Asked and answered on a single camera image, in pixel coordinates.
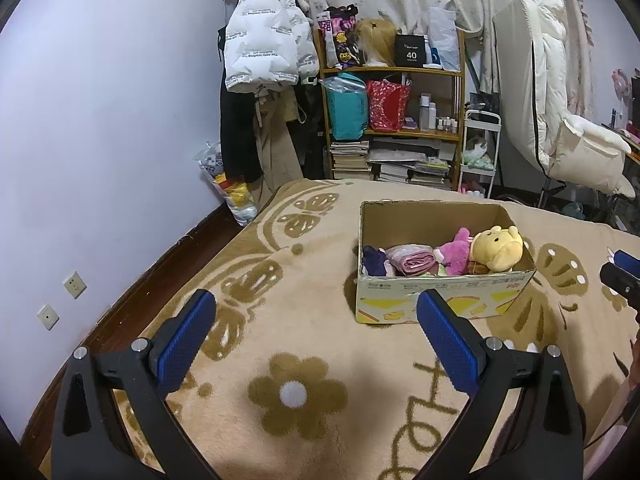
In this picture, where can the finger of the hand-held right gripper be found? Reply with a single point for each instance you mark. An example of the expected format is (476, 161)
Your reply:
(627, 262)
(620, 282)

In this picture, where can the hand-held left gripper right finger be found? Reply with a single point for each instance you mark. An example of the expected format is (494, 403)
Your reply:
(447, 345)

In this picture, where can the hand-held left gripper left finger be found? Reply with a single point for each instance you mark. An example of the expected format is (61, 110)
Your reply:
(185, 345)

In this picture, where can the printed cardboard box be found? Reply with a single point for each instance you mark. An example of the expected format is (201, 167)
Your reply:
(440, 300)

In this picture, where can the pink plush toy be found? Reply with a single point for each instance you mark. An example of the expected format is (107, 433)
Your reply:
(455, 255)

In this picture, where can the pink plastic-wrapped pack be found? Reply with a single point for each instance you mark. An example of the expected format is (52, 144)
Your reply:
(410, 260)

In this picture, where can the yellow plush toy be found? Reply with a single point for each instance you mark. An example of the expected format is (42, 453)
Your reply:
(497, 250)

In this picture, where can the dark purple plush doll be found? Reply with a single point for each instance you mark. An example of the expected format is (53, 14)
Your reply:
(374, 260)

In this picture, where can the person's right forearm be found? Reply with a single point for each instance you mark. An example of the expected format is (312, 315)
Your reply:
(627, 410)

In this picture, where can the cluttered desk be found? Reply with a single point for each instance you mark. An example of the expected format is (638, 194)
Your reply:
(630, 160)

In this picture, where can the beige floral blanket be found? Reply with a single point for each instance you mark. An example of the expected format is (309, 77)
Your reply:
(300, 285)

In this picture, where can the plastic bag of toys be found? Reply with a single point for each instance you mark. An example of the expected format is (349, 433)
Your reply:
(227, 185)

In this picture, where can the white trolley cart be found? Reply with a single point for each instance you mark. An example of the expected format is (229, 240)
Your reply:
(495, 150)

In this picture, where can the pink desk fan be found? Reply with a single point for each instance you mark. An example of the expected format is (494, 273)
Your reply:
(620, 82)

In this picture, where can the stack of magazines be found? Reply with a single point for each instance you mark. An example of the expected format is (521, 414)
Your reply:
(410, 165)

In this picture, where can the cat plush toy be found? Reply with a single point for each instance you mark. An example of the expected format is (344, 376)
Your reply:
(475, 150)

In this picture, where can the white padded chair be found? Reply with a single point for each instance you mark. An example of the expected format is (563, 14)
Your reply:
(550, 85)

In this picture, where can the stack of books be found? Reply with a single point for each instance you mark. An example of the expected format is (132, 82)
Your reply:
(349, 160)

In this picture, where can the beige hanging garment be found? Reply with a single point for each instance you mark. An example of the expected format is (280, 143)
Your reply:
(275, 145)

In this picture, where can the black hanging garment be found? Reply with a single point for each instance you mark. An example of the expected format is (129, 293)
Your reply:
(237, 130)

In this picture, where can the small purple box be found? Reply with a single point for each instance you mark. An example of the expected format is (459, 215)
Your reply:
(410, 124)

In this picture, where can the row of cosmetic bottles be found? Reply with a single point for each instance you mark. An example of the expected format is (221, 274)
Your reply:
(430, 115)

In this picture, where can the wooden shelf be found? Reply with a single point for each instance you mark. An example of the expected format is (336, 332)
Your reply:
(460, 90)

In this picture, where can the red patterned bag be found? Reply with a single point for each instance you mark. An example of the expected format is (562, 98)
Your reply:
(387, 105)

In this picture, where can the teal bag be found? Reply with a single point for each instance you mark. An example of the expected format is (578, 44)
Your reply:
(345, 110)

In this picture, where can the white blue plastic bag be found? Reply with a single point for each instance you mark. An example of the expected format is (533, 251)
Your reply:
(445, 35)

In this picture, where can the black box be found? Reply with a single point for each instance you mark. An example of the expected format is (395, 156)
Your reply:
(411, 51)

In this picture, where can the blonde wig head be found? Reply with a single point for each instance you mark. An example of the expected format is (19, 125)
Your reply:
(377, 40)

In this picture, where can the white printed puffer jacket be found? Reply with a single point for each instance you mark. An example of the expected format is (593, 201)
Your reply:
(265, 30)

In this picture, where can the black pink printed bag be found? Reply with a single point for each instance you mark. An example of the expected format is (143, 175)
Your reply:
(340, 35)

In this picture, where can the white wall socket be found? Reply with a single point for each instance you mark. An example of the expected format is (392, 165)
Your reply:
(74, 285)
(47, 316)

